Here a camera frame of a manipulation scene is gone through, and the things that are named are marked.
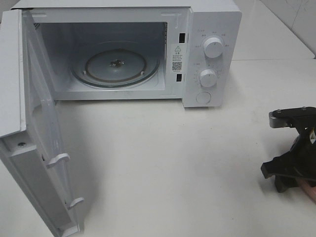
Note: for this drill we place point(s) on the upper white power knob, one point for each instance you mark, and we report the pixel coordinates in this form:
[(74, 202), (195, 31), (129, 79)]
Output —
[(213, 47)]

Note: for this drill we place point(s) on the glass microwave turntable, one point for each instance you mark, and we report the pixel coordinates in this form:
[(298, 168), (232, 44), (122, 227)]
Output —
[(115, 64)]

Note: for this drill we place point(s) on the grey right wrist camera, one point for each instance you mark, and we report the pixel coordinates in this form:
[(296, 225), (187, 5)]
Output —
[(299, 118)]

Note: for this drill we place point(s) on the lower white timer knob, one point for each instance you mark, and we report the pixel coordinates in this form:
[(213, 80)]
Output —
[(207, 78)]

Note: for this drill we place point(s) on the pink round plate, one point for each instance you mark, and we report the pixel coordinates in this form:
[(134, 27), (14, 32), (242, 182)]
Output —
[(310, 191)]

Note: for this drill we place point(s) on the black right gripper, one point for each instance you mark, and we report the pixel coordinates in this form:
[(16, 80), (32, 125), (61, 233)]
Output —
[(300, 162)]

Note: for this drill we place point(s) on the white microwave oven body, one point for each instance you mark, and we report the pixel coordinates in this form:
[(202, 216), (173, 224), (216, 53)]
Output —
[(178, 27)]

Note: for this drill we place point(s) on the round white door button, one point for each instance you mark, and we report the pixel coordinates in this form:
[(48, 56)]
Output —
[(203, 98)]

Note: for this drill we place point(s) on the white microwave door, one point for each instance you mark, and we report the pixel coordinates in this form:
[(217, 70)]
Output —
[(31, 145)]

